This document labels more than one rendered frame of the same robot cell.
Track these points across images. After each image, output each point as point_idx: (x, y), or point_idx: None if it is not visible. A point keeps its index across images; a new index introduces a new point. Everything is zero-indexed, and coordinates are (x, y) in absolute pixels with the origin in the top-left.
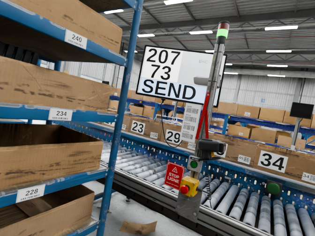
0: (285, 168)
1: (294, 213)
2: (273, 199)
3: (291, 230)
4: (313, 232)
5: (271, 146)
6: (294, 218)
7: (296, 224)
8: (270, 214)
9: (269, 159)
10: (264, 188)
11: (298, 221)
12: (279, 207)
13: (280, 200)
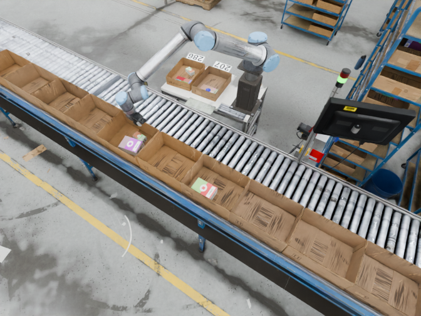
0: (225, 173)
1: (230, 164)
2: None
3: (244, 150)
4: (234, 148)
5: (217, 204)
6: (235, 158)
7: (239, 152)
8: (248, 162)
9: None
10: None
11: (233, 158)
12: (237, 168)
13: (193, 226)
